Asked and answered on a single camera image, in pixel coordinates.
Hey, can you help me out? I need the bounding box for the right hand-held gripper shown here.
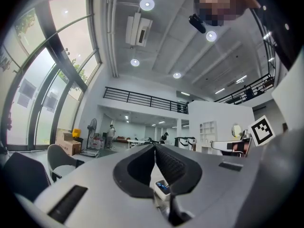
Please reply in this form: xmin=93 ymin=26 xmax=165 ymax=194
xmin=210 ymin=114 xmax=276 ymax=157

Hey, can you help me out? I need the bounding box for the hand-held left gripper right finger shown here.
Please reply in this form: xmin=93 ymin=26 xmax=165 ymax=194
xmin=155 ymin=143 xmax=203 ymax=196

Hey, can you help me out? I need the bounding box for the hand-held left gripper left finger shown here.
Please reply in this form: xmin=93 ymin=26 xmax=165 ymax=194
xmin=113 ymin=143 xmax=156 ymax=199

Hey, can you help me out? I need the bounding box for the small white box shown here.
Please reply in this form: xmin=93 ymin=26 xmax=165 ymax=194
xmin=154 ymin=179 xmax=171 ymax=197

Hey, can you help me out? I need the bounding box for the small cardboard box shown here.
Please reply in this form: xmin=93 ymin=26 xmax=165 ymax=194
xmin=63 ymin=139 xmax=83 ymax=157

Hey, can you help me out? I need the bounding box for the large cardboard box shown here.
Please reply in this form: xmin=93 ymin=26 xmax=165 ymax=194
xmin=56 ymin=128 xmax=74 ymax=148

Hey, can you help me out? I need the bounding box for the white long table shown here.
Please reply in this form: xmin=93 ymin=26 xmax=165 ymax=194
xmin=127 ymin=139 xmax=152 ymax=150

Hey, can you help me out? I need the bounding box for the white shelf cabinet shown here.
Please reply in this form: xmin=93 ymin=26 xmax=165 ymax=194
xmin=199 ymin=120 xmax=218 ymax=154

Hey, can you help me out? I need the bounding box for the black standing fan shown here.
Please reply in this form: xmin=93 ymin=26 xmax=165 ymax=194
xmin=86 ymin=118 xmax=98 ymax=152

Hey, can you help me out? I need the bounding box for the black mezzanine railing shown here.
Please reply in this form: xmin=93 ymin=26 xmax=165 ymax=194
xmin=103 ymin=86 xmax=190 ymax=115

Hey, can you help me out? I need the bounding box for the grey shell chair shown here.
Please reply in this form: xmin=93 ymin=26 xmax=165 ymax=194
xmin=47 ymin=143 xmax=85 ymax=182

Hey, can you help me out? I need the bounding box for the dark office chair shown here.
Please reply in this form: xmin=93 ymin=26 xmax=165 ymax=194
xmin=2 ymin=152 xmax=52 ymax=201

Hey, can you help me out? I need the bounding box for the person's black top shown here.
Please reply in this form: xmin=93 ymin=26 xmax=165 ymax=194
xmin=237 ymin=0 xmax=304 ymax=71

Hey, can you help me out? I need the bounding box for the large arched window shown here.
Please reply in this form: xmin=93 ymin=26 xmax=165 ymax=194
xmin=0 ymin=0 xmax=103 ymax=152

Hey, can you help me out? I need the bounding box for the person's head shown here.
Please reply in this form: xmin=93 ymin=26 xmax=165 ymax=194
xmin=193 ymin=0 xmax=261 ymax=27

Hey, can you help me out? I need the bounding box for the white ceiling air conditioner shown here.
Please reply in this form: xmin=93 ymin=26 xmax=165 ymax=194
xmin=125 ymin=12 xmax=153 ymax=48

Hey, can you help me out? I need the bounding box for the round wall mirror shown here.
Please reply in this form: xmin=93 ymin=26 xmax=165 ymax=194
xmin=231 ymin=123 xmax=242 ymax=138

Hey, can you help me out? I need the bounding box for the black head-mounted camera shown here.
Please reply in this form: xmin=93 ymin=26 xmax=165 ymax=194
xmin=188 ymin=13 xmax=207 ymax=34

